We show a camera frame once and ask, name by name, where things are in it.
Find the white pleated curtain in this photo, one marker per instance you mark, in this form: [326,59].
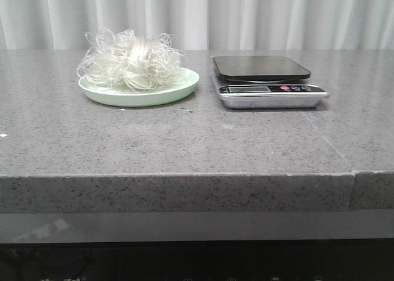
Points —
[202,24]

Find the black silver kitchen scale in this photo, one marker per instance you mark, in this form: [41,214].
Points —
[264,81]

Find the light green round plate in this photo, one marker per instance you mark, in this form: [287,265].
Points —
[180,88]

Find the white vermicelli noodle bundle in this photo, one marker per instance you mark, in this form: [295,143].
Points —
[128,61]

